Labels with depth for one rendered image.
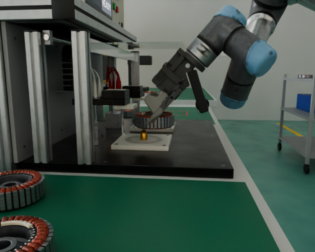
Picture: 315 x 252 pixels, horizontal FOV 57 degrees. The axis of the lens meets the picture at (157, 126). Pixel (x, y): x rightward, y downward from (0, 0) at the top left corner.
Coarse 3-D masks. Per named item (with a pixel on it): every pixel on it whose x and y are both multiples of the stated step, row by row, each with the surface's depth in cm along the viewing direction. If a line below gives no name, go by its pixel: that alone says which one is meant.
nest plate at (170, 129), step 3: (174, 123) 107; (132, 126) 101; (135, 126) 101; (174, 126) 106; (129, 129) 99; (132, 129) 99; (135, 129) 99; (138, 129) 99; (141, 129) 99; (147, 129) 99; (150, 129) 99; (153, 129) 98; (156, 129) 98; (159, 129) 98; (162, 129) 98; (165, 129) 98; (168, 129) 98; (171, 129) 98
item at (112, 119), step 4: (108, 112) 105; (116, 112) 105; (108, 116) 103; (112, 116) 103; (116, 116) 103; (120, 116) 105; (108, 120) 103; (112, 120) 103; (116, 120) 103; (120, 120) 106; (108, 124) 104; (112, 124) 104; (116, 124) 103; (120, 124) 106
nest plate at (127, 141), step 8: (120, 136) 85; (128, 136) 85; (136, 136) 85; (152, 136) 85; (160, 136) 85; (168, 136) 85; (112, 144) 76; (120, 144) 76; (128, 144) 76; (136, 144) 76; (144, 144) 76; (152, 144) 76; (160, 144) 76; (168, 144) 76
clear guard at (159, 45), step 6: (108, 42) 96; (114, 42) 95; (120, 42) 95; (126, 42) 95; (132, 42) 95; (138, 42) 95; (144, 42) 94; (150, 42) 94; (156, 42) 94; (162, 42) 94; (168, 42) 94; (174, 42) 93; (180, 42) 93; (126, 48) 116; (132, 48) 116; (138, 48) 116; (144, 48) 116; (150, 48) 116; (156, 48) 116; (162, 48) 116; (168, 48) 116; (174, 48) 116
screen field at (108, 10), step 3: (102, 0) 84; (105, 0) 87; (108, 0) 90; (102, 3) 84; (105, 3) 87; (108, 3) 90; (102, 6) 84; (105, 6) 87; (108, 6) 90; (102, 9) 84; (105, 9) 87; (108, 9) 90; (105, 12) 87; (108, 12) 90
